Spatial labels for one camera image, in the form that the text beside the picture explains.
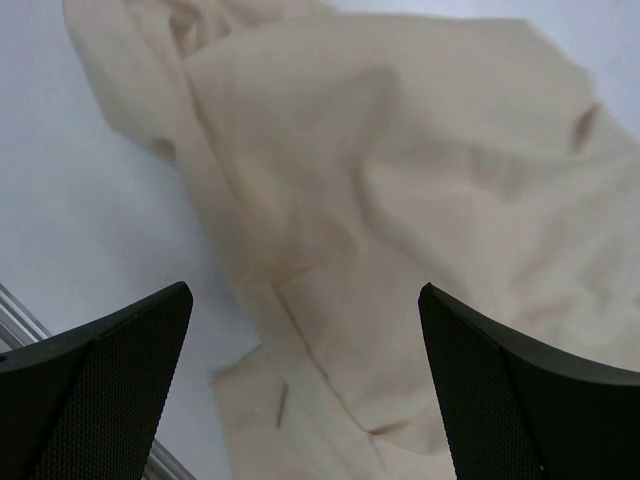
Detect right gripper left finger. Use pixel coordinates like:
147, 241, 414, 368
0, 280, 194, 480

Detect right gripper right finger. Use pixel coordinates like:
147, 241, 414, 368
419, 284, 639, 479

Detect beige trousers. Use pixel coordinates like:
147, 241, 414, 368
64, 1, 639, 479

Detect aluminium front rail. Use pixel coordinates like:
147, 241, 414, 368
0, 282, 199, 480

